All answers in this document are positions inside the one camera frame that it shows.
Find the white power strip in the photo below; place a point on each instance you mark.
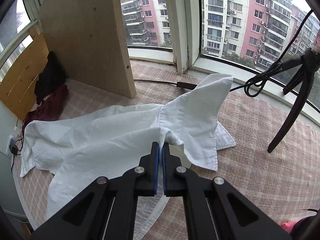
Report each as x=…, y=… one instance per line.
x=11, y=141

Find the pink folded garment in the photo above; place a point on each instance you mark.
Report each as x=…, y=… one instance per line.
x=297, y=226

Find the light plywood board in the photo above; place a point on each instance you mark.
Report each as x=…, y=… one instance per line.
x=88, y=38

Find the pink plaid table cloth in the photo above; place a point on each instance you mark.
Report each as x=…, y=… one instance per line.
x=284, y=184

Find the ring light on tripod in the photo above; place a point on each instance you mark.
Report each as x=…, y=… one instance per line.
x=309, y=64

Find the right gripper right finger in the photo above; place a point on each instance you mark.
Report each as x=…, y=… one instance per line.
x=213, y=208

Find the dark red garment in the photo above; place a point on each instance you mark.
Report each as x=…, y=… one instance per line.
x=49, y=110

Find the pine wood board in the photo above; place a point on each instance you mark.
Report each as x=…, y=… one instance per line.
x=17, y=88

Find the white shirt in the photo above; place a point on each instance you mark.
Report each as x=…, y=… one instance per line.
x=111, y=141

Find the black garment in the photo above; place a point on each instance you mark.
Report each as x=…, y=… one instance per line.
x=50, y=79

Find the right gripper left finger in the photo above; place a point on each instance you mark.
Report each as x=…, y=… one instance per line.
x=106, y=209

